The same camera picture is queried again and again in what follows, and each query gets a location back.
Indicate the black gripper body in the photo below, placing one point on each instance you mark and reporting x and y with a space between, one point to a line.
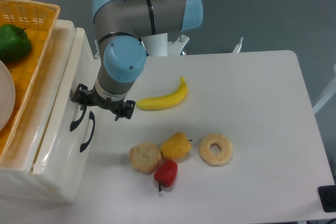
108 103

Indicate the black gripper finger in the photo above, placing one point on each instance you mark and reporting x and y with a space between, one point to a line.
124 109
82 95

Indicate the black top drawer handle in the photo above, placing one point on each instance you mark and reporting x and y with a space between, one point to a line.
74 124

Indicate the black drawer handle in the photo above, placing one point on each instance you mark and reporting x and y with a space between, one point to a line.
74 124
90 129

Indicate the white drawer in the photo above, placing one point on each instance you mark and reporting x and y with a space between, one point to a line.
59 153

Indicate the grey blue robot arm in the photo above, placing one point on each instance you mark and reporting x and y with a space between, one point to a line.
119 26

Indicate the white drawer cabinet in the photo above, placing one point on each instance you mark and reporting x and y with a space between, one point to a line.
17 178

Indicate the yellow banana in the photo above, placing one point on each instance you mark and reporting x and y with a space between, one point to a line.
166 101

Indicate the beige cream puff bread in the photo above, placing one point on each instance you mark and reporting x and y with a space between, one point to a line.
145 157

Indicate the yellow bell pepper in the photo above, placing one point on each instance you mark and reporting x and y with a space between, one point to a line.
177 146

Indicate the white plate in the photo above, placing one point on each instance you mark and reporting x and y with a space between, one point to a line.
8 95

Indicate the red bell pepper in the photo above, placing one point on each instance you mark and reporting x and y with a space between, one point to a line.
166 174

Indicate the green bell pepper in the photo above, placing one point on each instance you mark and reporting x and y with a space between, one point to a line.
15 43

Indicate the yellow woven basket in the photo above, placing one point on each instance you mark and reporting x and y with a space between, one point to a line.
39 20

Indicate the black device at edge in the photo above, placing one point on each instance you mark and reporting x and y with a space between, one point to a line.
327 197

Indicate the black lower drawer handle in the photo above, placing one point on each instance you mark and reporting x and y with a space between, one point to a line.
90 129

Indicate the beige ring donut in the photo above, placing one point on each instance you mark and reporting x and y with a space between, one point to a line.
215 149

